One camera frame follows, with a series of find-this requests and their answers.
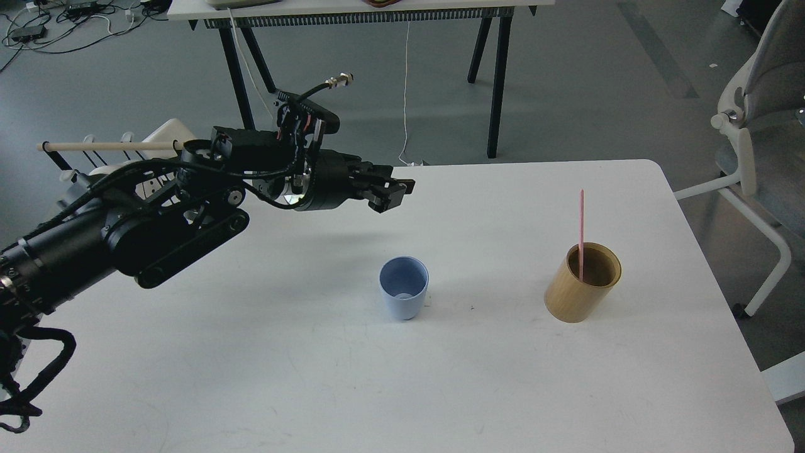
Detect blue plastic cup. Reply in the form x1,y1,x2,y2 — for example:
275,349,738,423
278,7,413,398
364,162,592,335
379,256,430,321

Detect white hanging cable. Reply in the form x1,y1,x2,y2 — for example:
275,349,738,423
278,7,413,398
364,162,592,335
397,21,431,168

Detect black cable loop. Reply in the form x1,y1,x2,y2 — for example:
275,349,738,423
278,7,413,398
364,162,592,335
0,326,77,435

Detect floor cables and adapters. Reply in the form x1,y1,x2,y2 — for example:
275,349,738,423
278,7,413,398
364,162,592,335
0,0,172,71

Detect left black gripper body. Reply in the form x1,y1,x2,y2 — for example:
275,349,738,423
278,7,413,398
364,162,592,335
293,151,380,211

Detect white office chair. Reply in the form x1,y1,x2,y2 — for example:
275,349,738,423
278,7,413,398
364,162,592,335
675,1,804,318

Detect background table black legs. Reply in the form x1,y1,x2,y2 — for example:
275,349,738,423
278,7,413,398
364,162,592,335
167,0,557,159

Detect black wire cup rack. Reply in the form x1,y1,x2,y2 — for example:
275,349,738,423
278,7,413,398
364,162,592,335
36,140,185,182

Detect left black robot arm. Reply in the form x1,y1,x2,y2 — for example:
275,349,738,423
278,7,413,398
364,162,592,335
2,74,414,330

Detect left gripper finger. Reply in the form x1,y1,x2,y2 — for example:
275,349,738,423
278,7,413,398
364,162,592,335
358,177,415,203
352,161,394,183

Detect bamboo cylinder holder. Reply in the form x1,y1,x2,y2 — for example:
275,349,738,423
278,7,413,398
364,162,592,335
544,243,622,323

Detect white hanging rope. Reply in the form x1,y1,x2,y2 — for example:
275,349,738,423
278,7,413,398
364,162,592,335
228,8,277,120

